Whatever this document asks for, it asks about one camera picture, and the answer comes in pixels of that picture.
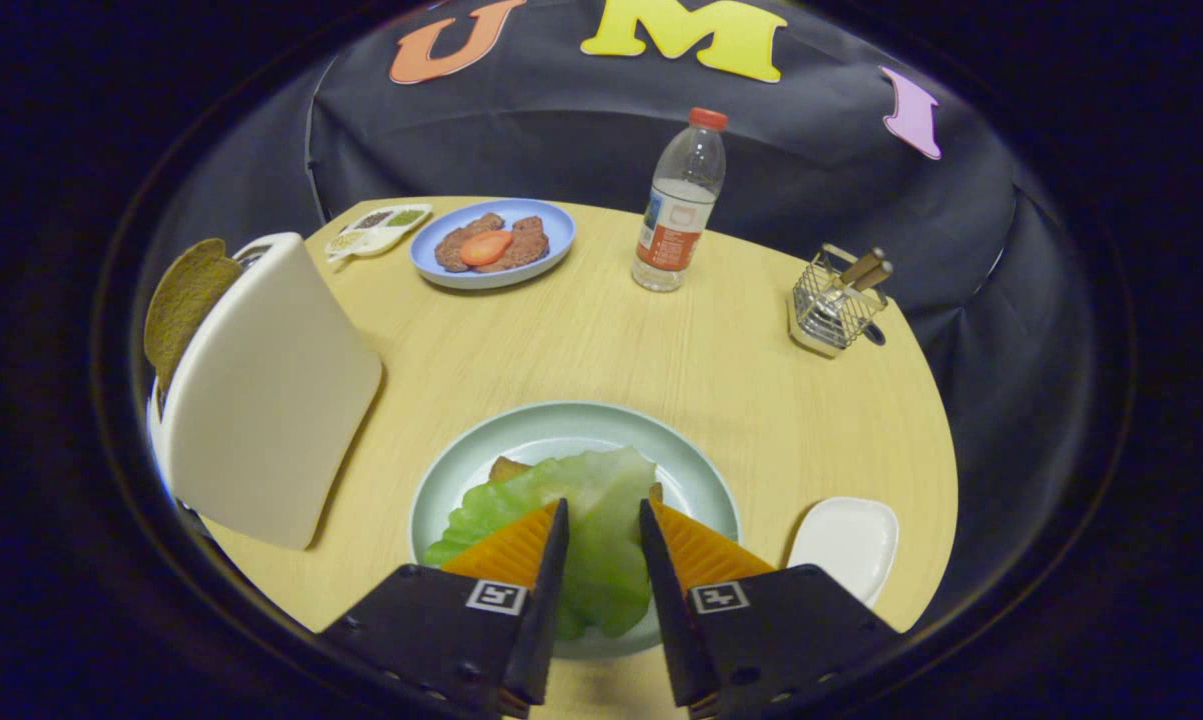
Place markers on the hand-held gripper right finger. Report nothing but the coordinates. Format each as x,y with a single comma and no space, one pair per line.
676,640

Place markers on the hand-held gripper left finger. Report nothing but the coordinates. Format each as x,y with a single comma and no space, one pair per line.
546,620

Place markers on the green lettuce leaf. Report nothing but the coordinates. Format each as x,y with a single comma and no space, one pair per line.
601,540

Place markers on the toasted bread slice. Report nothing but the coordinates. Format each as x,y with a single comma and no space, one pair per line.
186,300

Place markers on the plain bread slice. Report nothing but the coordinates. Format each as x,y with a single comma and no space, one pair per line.
509,468

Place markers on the pale green plate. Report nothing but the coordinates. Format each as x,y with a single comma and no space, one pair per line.
561,425

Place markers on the small white square plate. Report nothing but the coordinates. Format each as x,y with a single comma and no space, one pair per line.
846,540

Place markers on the white toaster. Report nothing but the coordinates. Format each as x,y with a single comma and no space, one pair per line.
271,400

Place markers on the black table grommet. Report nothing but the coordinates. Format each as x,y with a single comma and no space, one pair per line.
876,335

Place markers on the red tomato slice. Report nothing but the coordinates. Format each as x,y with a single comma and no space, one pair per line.
484,248

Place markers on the brown meat patty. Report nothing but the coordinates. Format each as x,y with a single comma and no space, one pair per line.
531,240
451,250

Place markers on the blue plate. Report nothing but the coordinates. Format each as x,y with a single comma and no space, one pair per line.
553,225

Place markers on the clear plastic water bottle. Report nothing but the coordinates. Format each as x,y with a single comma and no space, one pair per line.
676,220

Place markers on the white seasoning dish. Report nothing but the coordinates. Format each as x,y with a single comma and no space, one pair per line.
381,228

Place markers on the black backdrop cloth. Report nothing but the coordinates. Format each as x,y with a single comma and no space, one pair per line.
811,150

